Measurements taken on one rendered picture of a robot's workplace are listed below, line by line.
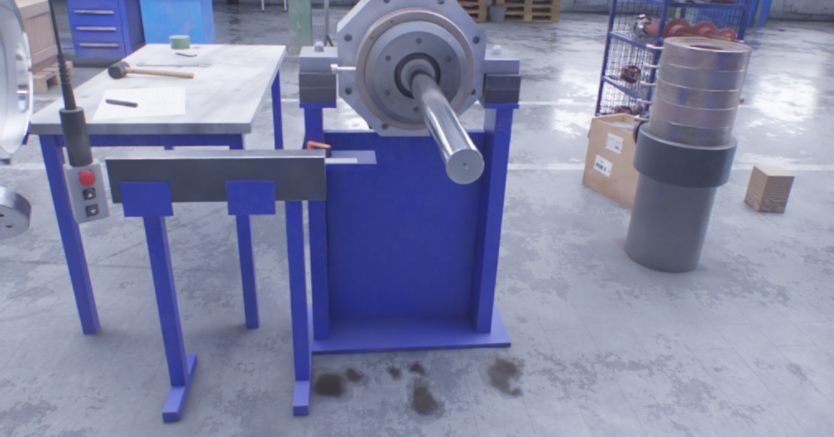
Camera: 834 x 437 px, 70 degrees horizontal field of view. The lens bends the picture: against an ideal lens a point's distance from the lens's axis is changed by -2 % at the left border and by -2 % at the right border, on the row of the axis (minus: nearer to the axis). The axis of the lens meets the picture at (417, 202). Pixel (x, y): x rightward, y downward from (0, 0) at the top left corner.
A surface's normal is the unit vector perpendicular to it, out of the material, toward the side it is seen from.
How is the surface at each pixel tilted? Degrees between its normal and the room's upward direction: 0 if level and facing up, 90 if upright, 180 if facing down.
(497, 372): 0
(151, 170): 90
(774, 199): 90
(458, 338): 0
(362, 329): 0
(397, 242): 90
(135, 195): 90
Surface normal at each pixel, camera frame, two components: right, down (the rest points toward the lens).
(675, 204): -0.32, 0.37
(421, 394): 0.04, -0.91
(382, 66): 0.11, 0.41
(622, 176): -0.89, 0.15
